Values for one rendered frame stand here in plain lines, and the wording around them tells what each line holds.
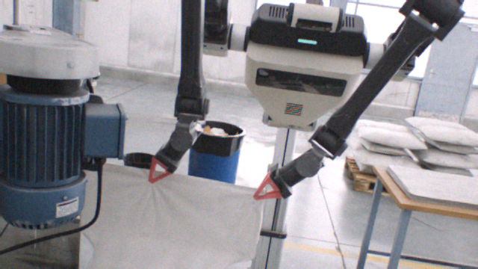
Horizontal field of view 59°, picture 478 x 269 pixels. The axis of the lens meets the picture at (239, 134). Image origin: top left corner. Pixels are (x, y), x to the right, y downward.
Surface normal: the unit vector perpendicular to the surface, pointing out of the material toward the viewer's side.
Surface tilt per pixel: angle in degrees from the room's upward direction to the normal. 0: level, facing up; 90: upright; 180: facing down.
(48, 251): 90
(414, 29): 101
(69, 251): 90
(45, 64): 90
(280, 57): 40
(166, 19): 90
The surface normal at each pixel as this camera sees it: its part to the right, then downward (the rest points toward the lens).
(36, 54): 0.27, 0.28
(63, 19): -0.08, 0.24
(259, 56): 0.05, -0.58
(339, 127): -0.47, 0.34
